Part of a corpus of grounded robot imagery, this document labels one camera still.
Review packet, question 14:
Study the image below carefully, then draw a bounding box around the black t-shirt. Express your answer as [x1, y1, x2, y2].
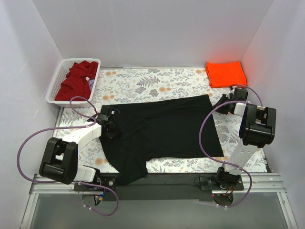
[100, 95, 224, 185]

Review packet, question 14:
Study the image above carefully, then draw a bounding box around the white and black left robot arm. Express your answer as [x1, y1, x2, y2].
[39, 105, 122, 191]

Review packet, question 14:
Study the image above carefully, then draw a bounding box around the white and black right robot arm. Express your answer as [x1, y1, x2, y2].
[214, 87, 277, 190]

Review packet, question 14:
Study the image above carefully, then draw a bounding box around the folded orange t-shirt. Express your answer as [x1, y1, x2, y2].
[205, 62, 247, 88]

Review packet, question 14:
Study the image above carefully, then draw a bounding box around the floral patterned table mat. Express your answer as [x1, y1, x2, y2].
[56, 68, 267, 173]

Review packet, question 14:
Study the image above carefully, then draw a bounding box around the lavender garment in basket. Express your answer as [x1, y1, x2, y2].
[86, 77, 95, 91]

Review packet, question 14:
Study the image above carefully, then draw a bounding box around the red t-shirt in basket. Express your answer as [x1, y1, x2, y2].
[55, 61, 98, 101]

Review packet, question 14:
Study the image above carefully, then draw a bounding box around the white plastic laundry basket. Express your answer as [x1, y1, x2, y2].
[46, 58, 101, 107]

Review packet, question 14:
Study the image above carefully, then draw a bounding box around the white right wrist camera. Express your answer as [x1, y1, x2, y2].
[227, 86, 235, 100]

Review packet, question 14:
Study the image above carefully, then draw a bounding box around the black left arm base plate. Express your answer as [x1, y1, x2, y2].
[73, 176, 116, 192]

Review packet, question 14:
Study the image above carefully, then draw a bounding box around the aluminium front rail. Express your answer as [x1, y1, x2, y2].
[30, 173, 286, 194]

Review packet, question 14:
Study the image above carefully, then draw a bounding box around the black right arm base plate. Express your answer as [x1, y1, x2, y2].
[199, 173, 244, 191]

